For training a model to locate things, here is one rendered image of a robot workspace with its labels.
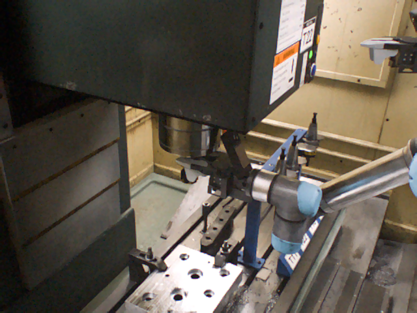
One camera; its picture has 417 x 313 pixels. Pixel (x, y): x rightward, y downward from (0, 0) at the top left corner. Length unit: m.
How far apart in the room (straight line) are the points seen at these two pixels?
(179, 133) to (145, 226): 1.27
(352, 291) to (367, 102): 0.77
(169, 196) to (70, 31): 1.54
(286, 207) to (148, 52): 0.46
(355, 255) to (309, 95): 0.71
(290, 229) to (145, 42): 0.53
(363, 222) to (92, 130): 1.23
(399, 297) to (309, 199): 1.01
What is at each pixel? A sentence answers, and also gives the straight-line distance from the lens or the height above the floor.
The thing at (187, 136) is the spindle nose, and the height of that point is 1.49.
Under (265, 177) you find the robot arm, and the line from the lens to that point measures 1.06.
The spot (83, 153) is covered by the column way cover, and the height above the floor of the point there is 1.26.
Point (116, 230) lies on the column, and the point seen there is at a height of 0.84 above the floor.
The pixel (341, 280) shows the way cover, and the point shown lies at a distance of 1.87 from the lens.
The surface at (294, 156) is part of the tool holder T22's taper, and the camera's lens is 1.50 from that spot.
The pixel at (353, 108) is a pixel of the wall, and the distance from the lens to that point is 2.04.
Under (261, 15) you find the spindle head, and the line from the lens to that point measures 0.86.
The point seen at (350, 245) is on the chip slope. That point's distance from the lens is 2.03.
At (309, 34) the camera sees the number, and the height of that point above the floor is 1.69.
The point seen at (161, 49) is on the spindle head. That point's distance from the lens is 0.95.
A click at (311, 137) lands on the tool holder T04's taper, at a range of 1.69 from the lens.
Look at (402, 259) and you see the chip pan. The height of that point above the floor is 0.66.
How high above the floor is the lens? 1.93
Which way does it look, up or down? 29 degrees down
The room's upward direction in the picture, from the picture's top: 2 degrees clockwise
